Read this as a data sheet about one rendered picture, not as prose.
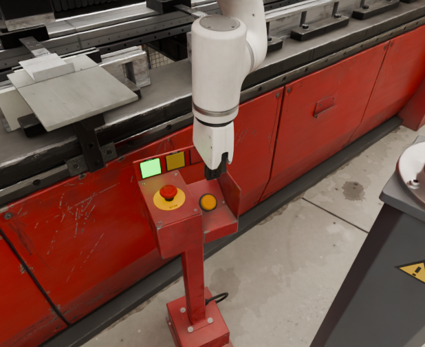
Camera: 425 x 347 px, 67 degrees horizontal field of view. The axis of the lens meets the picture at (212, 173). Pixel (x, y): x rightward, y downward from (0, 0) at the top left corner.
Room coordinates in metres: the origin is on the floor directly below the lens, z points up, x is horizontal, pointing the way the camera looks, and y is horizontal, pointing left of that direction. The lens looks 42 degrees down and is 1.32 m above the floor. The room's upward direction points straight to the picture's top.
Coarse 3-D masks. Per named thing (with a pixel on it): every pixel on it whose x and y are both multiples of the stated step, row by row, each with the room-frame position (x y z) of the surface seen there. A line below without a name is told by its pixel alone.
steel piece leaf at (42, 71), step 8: (32, 64) 0.72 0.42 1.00; (40, 64) 0.72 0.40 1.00; (48, 64) 0.72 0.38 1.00; (56, 64) 0.72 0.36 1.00; (64, 64) 0.68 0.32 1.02; (72, 64) 0.69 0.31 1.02; (32, 72) 0.68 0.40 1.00; (40, 72) 0.64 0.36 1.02; (48, 72) 0.65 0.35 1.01; (56, 72) 0.66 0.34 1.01; (64, 72) 0.67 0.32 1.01; (72, 72) 0.68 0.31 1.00; (40, 80) 0.64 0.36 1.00
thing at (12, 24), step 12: (0, 0) 0.71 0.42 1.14; (12, 0) 0.72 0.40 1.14; (24, 0) 0.74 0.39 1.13; (36, 0) 0.75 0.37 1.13; (48, 0) 0.76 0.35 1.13; (12, 12) 0.72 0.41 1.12; (24, 12) 0.73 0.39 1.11; (36, 12) 0.74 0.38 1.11; (48, 12) 0.76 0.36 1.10; (12, 24) 0.72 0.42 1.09; (24, 24) 0.73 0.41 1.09; (36, 24) 0.75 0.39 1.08
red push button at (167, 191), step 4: (164, 188) 0.51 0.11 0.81; (168, 188) 0.51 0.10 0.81; (172, 188) 0.51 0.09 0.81; (176, 188) 0.52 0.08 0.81; (160, 192) 0.50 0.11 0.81; (164, 192) 0.50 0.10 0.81; (168, 192) 0.50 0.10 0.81; (172, 192) 0.50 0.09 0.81; (176, 192) 0.50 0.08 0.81; (164, 196) 0.49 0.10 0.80; (168, 196) 0.49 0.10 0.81; (172, 196) 0.49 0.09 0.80; (168, 200) 0.50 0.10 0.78
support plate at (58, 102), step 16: (80, 64) 0.73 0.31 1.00; (96, 64) 0.73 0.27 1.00; (16, 80) 0.65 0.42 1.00; (32, 80) 0.65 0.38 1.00; (48, 80) 0.65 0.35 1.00; (64, 80) 0.65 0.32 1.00; (80, 80) 0.65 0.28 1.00; (96, 80) 0.65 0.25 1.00; (112, 80) 0.65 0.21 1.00; (32, 96) 0.58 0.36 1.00; (48, 96) 0.58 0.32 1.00; (64, 96) 0.58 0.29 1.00; (80, 96) 0.58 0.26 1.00; (96, 96) 0.58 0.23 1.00; (112, 96) 0.58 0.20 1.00; (128, 96) 0.58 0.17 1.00; (48, 112) 0.52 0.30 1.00; (64, 112) 0.52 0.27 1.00; (80, 112) 0.52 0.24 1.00; (96, 112) 0.53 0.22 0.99; (48, 128) 0.47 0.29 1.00
